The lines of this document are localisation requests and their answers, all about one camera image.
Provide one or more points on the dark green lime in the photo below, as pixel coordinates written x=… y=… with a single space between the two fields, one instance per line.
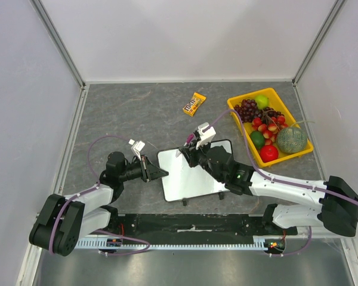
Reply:
x=257 y=139

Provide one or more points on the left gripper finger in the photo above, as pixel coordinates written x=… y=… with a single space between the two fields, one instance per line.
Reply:
x=157 y=176
x=153 y=170

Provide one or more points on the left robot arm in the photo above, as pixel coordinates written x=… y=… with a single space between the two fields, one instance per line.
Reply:
x=63 y=220

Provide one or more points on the slotted cable duct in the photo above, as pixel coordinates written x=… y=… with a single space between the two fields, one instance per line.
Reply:
x=106 y=244

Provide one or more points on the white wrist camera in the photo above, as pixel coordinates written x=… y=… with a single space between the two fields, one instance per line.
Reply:
x=136 y=147
x=204 y=134

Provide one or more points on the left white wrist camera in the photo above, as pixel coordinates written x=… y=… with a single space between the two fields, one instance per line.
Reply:
x=136 y=147

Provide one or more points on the pink whiteboard marker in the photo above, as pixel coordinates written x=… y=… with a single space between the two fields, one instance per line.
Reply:
x=188 y=140

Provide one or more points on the right aluminium frame post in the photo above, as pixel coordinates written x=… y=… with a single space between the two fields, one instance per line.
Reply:
x=318 y=39

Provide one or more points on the red apple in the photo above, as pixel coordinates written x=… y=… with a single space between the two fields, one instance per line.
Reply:
x=269 y=153

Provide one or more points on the light green pear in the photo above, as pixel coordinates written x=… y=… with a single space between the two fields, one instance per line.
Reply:
x=262 y=101

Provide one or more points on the green netted melon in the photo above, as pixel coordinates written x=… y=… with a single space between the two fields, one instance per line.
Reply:
x=292 y=139

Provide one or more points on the left aluminium frame post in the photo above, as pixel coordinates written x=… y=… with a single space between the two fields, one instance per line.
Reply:
x=57 y=40

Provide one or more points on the purple grape bunch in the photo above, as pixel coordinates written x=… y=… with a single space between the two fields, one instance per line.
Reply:
x=248 y=110

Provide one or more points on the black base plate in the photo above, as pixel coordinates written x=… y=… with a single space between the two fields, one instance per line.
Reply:
x=195 y=229

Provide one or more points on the white whiteboard black frame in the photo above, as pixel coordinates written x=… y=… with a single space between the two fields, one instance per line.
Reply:
x=184 y=182

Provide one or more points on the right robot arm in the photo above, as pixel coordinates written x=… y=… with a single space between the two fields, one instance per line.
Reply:
x=332 y=204

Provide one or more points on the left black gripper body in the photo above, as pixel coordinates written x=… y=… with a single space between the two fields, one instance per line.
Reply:
x=144 y=171

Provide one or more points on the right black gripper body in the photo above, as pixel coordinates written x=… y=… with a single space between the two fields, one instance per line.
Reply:
x=191 y=153

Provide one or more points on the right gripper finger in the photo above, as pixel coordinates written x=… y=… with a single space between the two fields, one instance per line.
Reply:
x=189 y=146
x=187 y=155

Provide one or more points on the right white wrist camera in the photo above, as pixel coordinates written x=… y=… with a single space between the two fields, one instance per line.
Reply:
x=204 y=134

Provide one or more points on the yellow candy packet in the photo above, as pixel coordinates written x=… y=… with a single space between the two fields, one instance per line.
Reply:
x=192 y=106

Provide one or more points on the aluminium frame post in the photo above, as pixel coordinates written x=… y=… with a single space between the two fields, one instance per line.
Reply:
x=318 y=39
x=57 y=40

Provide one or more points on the yellow plastic tray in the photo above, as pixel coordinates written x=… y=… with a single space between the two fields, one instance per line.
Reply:
x=275 y=103

